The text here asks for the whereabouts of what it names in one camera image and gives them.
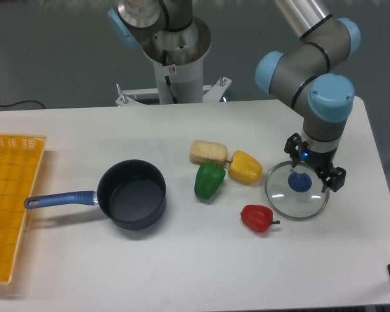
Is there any red bell pepper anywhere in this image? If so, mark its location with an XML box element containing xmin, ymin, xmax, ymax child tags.
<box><xmin>240</xmin><ymin>205</ymin><xmax>280</xmax><ymax>233</ymax></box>

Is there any black floor cable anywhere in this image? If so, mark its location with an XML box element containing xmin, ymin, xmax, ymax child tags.
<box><xmin>0</xmin><ymin>99</ymin><xmax>47</xmax><ymax>109</ymax></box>

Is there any glass lid blue knob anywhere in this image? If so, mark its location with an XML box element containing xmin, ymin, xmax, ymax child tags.
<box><xmin>264</xmin><ymin>161</ymin><xmax>330</xmax><ymax>221</ymax></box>

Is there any green bell pepper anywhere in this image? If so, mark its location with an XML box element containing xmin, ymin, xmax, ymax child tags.
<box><xmin>194</xmin><ymin>162</ymin><xmax>226</xmax><ymax>200</ymax></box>

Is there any yellow bell pepper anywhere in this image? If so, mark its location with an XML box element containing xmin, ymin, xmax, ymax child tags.
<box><xmin>226</xmin><ymin>150</ymin><xmax>263</xmax><ymax>184</ymax></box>

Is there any yellow woven basket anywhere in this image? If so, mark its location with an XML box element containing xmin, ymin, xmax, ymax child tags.
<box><xmin>0</xmin><ymin>133</ymin><xmax>47</xmax><ymax>285</ymax></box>

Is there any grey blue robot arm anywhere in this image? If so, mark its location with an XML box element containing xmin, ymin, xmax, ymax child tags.
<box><xmin>107</xmin><ymin>1</ymin><xmax>361</xmax><ymax>191</ymax></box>

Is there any beige bread loaf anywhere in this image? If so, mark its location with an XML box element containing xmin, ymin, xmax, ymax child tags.
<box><xmin>189</xmin><ymin>140</ymin><xmax>228</xmax><ymax>166</ymax></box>

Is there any dark saucepan blue handle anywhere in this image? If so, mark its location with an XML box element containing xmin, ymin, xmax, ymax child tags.
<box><xmin>23</xmin><ymin>159</ymin><xmax>166</xmax><ymax>230</ymax></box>

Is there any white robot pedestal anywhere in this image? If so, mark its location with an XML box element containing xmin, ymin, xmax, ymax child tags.
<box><xmin>115</xmin><ymin>17</ymin><xmax>232</xmax><ymax>107</ymax></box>

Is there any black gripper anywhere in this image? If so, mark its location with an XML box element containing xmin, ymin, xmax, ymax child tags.
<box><xmin>284</xmin><ymin>133</ymin><xmax>346</xmax><ymax>192</ymax></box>

